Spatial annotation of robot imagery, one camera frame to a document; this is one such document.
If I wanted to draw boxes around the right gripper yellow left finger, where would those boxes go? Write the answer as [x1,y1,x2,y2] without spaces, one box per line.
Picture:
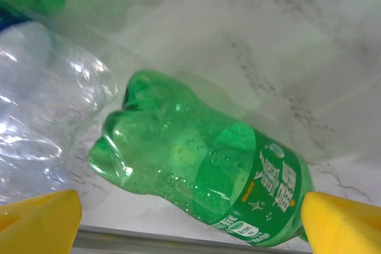
[0,189,83,254]

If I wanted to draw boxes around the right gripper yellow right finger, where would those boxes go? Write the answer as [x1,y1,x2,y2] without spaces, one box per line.
[300,192,381,254]

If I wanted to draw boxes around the green plastic soda bottle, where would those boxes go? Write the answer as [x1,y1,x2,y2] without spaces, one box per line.
[88,69,316,249]

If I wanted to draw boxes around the large clear plastic bottle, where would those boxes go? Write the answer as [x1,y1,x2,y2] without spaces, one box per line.
[0,21,119,204]

